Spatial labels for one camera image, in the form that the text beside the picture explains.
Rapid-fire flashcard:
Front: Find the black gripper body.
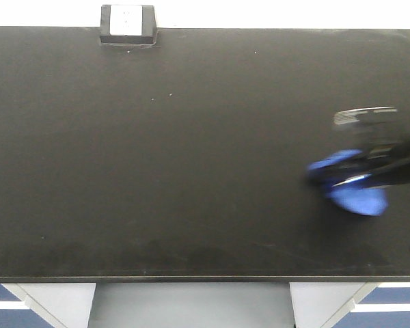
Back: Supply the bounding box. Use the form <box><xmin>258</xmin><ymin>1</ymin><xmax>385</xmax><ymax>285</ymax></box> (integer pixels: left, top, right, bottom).
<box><xmin>333</xmin><ymin>106</ymin><xmax>410</xmax><ymax>187</ymax></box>

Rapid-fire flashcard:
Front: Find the blue microfiber cloth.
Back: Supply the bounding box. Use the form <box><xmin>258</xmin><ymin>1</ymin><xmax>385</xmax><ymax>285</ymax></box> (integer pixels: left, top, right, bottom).
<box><xmin>307</xmin><ymin>149</ymin><xmax>388</xmax><ymax>217</ymax></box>

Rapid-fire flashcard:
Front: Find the blue cabinet right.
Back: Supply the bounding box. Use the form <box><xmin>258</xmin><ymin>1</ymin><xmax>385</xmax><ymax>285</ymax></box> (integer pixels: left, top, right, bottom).
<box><xmin>288</xmin><ymin>282</ymin><xmax>410</xmax><ymax>328</ymax></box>

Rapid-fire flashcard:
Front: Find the blue cabinet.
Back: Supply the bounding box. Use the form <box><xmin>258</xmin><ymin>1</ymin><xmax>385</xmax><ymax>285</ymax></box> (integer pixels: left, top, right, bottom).
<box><xmin>0</xmin><ymin>283</ymin><xmax>96</xmax><ymax>327</ymax></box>
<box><xmin>288</xmin><ymin>282</ymin><xmax>410</xmax><ymax>328</ymax></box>

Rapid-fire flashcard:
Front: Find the black power outlet box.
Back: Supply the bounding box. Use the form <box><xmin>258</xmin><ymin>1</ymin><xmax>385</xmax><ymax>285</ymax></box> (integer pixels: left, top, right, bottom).
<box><xmin>100</xmin><ymin>4</ymin><xmax>157</xmax><ymax>46</ymax></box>

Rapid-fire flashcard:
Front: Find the blue cabinet left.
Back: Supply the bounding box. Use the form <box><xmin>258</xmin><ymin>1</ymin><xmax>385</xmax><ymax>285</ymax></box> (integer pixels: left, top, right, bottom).
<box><xmin>0</xmin><ymin>283</ymin><xmax>96</xmax><ymax>327</ymax></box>

